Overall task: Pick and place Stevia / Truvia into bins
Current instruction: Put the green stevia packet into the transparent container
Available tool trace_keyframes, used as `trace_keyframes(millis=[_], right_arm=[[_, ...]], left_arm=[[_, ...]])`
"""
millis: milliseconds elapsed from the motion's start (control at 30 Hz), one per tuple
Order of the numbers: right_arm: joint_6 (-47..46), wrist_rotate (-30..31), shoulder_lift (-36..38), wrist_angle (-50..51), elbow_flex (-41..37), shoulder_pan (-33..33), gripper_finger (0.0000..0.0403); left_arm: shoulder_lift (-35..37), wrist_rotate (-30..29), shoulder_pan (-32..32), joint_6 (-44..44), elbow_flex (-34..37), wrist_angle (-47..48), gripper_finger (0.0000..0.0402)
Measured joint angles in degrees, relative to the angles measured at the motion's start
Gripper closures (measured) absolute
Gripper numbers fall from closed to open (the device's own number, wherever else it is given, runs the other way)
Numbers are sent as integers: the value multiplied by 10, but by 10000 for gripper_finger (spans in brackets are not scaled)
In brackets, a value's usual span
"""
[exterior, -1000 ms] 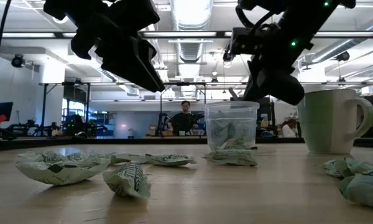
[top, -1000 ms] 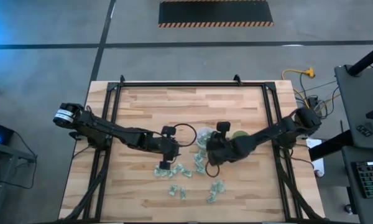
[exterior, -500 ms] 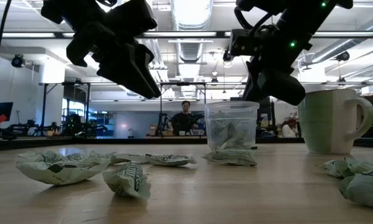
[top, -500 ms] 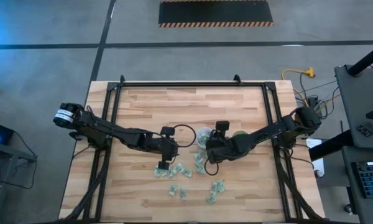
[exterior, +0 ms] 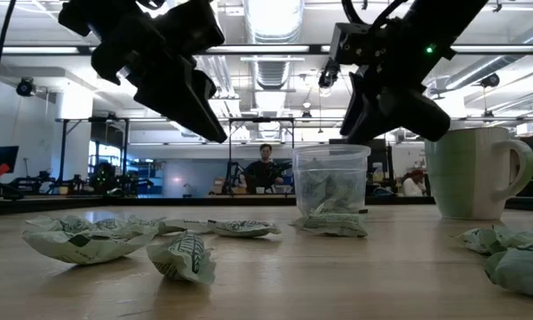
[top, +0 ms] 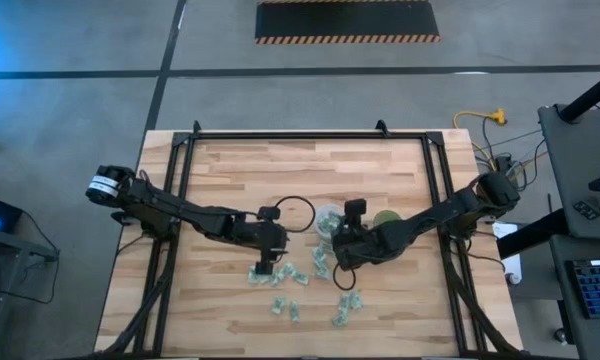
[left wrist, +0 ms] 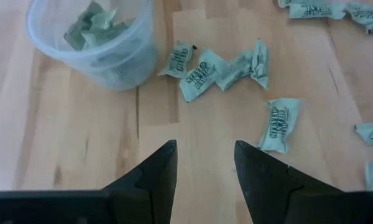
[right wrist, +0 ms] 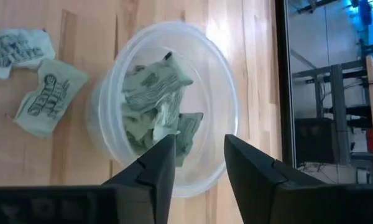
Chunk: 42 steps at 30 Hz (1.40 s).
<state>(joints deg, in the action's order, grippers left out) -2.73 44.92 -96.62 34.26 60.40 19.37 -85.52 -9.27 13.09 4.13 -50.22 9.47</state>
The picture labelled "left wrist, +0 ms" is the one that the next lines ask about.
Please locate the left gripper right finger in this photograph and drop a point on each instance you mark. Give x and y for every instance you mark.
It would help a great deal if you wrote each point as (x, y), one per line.
(273, 193)

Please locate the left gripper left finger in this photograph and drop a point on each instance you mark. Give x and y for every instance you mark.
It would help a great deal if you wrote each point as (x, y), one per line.
(149, 193)

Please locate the clear plastic cup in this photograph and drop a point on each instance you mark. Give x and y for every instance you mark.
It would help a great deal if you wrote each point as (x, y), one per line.
(124, 68)

